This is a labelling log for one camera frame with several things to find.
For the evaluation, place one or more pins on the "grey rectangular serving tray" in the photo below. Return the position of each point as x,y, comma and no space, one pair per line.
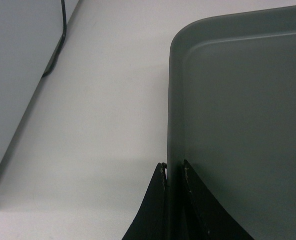
232,116

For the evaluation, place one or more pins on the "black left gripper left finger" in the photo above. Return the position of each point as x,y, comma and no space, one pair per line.
150,220

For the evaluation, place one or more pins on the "white cash drawer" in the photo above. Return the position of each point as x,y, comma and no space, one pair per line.
30,31

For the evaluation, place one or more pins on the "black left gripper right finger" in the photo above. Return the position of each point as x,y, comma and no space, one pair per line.
205,217

